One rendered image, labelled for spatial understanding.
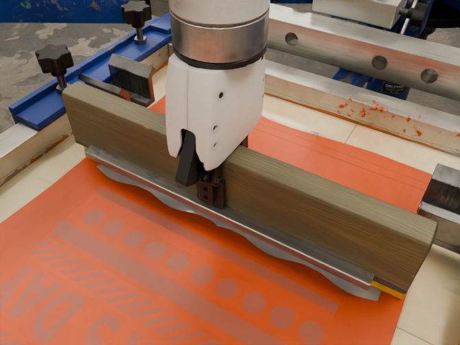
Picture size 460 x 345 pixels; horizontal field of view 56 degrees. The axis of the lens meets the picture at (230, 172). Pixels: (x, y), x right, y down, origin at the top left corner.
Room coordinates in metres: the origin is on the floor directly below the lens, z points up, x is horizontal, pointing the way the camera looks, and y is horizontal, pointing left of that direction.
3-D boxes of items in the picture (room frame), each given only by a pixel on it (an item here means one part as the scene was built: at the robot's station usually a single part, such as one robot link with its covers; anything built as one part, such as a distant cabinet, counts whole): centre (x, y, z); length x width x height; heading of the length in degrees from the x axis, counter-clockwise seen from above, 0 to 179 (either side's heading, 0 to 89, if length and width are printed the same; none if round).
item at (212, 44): (0.33, 0.00, 1.18); 0.09 x 0.07 x 0.03; 149
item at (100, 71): (0.57, 0.18, 0.98); 0.30 x 0.05 x 0.07; 149
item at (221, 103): (0.32, 0.01, 1.12); 0.10 x 0.07 x 0.11; 149
